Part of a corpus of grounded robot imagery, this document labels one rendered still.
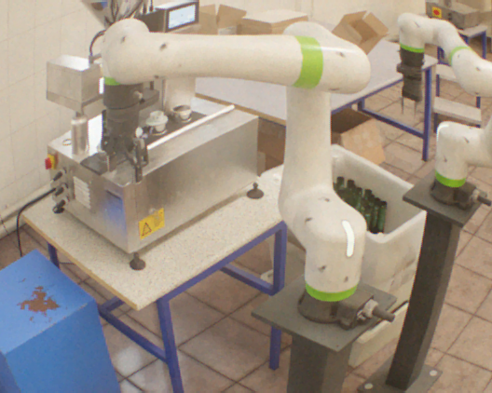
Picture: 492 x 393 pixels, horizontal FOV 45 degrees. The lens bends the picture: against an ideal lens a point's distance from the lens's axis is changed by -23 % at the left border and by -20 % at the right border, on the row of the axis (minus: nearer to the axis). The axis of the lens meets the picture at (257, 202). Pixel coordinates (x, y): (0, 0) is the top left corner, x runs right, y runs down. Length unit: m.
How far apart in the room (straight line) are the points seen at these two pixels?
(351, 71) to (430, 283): 1.15
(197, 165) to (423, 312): 0.93
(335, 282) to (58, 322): 0.98
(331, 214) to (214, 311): 1.63
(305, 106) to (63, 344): 1.16
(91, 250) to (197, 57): 1.10
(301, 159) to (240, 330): 1.52
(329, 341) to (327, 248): 0.22
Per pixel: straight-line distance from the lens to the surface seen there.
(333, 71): 1.32
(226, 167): 2.29
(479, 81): 1.75
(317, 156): 1.60
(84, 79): 2.06
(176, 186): 2.14
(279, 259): 2.44
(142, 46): 1.19
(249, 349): 2.91
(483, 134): 2.10
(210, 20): 3.85
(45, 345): 2.17
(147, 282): 2.04
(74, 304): 2.22
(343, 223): 1.52
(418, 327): 2.47
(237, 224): 2.29
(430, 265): 2.30
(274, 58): 1.27
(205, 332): 3.00
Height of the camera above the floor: 1.98
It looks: 31 degrees down
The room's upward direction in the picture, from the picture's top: 1 degrees clockwise
